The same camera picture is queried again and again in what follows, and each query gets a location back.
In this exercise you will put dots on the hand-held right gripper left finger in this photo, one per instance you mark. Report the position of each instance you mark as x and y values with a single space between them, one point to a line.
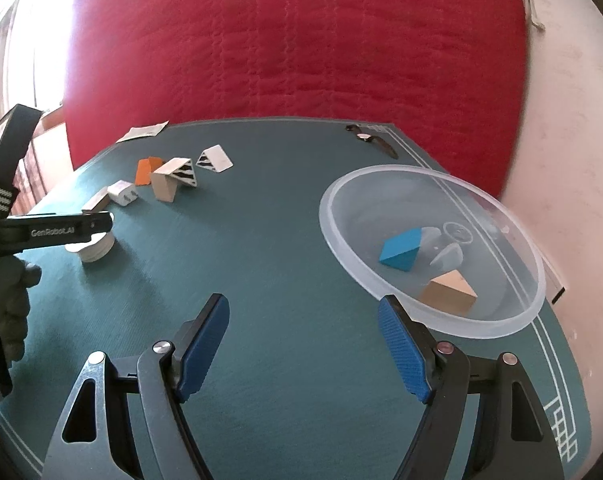
206 350

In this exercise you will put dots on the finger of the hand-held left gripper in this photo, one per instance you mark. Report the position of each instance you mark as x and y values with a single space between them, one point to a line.
97 222

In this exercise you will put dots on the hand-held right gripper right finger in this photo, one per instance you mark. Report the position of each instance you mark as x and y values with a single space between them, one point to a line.
401 350

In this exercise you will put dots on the round white disc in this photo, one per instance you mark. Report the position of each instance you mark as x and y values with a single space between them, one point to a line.
93 252

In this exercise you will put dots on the white charger adapter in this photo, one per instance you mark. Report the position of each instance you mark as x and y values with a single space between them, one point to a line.
124 194

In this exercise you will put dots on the clear plastic bowl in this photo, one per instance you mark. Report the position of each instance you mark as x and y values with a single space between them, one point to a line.
361 210

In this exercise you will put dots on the person's left hand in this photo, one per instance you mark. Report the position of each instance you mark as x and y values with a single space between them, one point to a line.
16 305

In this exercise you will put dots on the plain wooden wedge block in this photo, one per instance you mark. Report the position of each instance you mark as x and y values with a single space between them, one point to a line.
446 297

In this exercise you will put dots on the wooden striped wedge block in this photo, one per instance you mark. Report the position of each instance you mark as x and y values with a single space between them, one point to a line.
164 185

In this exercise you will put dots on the blue wedge block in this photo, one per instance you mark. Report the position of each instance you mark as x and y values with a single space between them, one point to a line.
399 252

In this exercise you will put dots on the paper leaflet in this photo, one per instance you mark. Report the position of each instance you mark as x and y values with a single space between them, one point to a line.
141 132

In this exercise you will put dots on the white rounded object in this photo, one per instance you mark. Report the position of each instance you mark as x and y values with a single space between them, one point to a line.
444 255

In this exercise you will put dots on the patterned curtain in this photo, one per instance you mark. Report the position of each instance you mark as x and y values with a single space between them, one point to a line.
1 90

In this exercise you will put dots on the green table mat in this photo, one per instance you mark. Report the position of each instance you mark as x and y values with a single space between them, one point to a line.
281 240

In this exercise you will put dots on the white striped wedge block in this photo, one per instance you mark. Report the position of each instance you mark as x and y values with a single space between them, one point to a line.
219 157

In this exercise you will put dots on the window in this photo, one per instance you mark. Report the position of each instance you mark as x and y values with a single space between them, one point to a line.
46 20

